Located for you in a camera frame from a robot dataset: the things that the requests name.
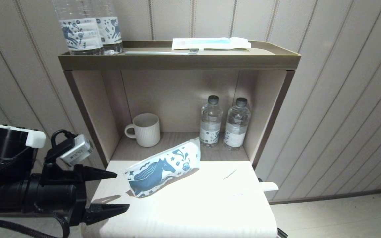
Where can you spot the beige wooden shelf cabinet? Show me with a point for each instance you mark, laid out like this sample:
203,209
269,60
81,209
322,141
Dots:
177,96

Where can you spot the white blue toothpaste packet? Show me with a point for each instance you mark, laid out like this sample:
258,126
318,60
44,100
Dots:
210,43

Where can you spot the white ribbed ceramic mug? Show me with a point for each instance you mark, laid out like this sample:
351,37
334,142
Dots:
147,130

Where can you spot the small clear water bottle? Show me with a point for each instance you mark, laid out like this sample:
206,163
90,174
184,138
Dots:
236,129
210,125

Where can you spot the large clear water bottle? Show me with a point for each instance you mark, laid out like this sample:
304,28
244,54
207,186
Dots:
79,33
111,29

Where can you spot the pale blue toothbrush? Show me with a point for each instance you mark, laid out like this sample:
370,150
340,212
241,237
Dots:
157,52

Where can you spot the white blue horse pouch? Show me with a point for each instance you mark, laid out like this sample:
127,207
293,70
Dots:
157,175

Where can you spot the thin small stick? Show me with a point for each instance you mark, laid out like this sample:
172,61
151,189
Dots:
229,174

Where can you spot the black caster wheel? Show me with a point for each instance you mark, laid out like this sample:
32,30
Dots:
281,233

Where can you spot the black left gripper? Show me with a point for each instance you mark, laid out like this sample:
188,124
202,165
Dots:
58,195

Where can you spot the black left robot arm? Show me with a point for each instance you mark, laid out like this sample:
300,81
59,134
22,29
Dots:
5,145

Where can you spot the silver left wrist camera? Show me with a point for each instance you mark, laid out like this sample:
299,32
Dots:
76,150

